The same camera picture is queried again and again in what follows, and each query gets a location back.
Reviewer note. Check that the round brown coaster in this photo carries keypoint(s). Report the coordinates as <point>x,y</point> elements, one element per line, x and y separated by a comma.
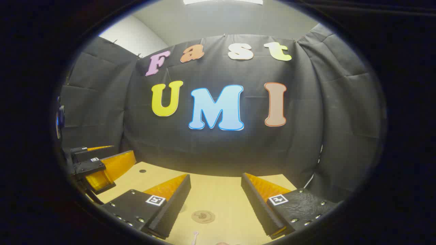
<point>203,216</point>

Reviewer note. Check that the white pink toothbrush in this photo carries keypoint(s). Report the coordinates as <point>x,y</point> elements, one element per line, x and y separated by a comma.
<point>195,235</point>

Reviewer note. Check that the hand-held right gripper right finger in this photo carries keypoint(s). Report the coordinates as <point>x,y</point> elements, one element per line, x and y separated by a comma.
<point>260,209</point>

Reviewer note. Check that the ceiling light panel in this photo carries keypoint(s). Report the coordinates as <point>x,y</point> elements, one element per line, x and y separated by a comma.
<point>223,1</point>

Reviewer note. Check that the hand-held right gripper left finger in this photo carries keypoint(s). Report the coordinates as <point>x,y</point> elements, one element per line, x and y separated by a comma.
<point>170,211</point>

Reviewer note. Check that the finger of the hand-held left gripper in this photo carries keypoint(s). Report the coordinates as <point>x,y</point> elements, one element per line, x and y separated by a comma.
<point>115,165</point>
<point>79,154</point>

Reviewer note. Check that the wooden desktop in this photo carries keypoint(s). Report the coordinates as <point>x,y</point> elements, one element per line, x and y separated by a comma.
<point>218,194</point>

